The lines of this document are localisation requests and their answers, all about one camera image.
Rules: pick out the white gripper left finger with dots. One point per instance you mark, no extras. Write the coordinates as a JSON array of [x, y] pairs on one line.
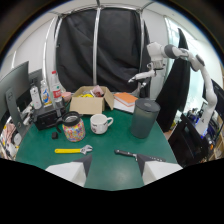
[[71, 170]]

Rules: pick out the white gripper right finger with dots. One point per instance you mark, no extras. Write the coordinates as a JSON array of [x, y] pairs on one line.
[[156, 170]]

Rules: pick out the grey cylindrical trash bin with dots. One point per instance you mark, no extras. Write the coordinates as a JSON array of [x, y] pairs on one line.
[[144, 118]]

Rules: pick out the small black block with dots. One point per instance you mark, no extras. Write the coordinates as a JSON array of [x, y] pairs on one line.
[[54, 135]]

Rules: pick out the black side table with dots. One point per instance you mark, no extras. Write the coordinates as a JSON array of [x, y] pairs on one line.
[[186, 140]]

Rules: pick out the colourful patterned jar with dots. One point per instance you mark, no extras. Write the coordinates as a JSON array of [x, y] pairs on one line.
[[73, 127]]

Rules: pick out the white ceramic mug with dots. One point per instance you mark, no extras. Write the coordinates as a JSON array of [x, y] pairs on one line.
[[99, 124]]

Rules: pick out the black equipment box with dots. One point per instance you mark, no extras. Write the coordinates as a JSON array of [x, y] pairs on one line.
[[48, 117]]

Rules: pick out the open cardboard box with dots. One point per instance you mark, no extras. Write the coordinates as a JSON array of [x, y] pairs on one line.
[[89, 100]]

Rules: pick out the orange book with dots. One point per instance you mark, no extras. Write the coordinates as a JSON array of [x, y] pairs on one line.
[[125, 101]]

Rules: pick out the bottle with yellow label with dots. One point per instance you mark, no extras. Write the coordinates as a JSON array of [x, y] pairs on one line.
[[45, 93]]

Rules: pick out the white spray bottle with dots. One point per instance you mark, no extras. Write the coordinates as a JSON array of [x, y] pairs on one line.
[[35, 97]]

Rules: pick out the clear bottle red label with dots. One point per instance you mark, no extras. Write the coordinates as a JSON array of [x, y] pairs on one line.
[[55, 87]]

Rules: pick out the grey computer monitor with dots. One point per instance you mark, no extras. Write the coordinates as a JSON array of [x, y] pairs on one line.
[[13, 96]]

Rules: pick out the black curtain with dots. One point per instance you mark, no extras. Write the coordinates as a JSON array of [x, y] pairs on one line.
[[116, 50]]

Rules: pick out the metal frame pole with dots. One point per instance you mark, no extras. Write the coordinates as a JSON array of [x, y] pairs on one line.
[[96, 46]]

